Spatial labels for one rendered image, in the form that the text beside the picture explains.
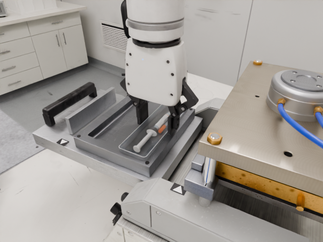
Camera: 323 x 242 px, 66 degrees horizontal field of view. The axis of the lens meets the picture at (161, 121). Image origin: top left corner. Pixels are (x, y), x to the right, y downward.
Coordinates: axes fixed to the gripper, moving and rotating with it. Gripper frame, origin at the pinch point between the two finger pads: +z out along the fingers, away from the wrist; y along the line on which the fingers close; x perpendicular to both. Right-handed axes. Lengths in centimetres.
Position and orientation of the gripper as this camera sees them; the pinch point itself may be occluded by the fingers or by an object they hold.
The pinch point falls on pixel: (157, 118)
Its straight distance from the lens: 47.5
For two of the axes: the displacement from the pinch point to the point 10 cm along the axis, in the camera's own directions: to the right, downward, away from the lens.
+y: 8.8, 2.7, -3.9
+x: 4.7, -5.1, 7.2
